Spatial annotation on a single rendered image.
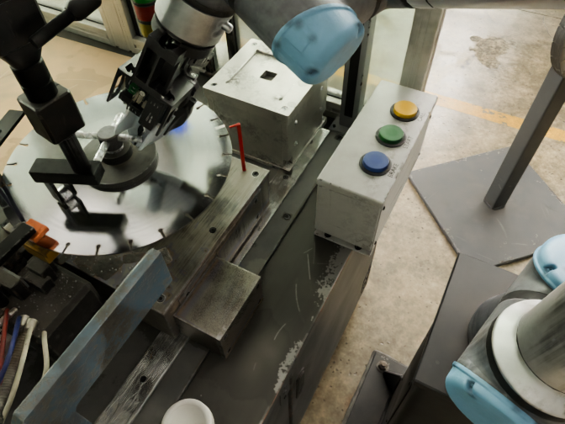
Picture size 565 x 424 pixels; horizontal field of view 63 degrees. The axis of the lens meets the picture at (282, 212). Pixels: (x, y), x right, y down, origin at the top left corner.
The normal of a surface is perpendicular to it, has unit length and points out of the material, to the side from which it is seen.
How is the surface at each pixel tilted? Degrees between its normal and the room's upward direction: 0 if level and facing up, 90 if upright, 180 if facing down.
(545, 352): 88
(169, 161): 0
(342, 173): 0
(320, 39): 48
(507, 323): 40
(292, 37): 69
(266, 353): 0
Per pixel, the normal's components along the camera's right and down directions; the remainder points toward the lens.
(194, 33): 0.15, 0.83
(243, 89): -0.02, -0.62
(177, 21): -0.29, 0.64
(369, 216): -0.47, 0.70
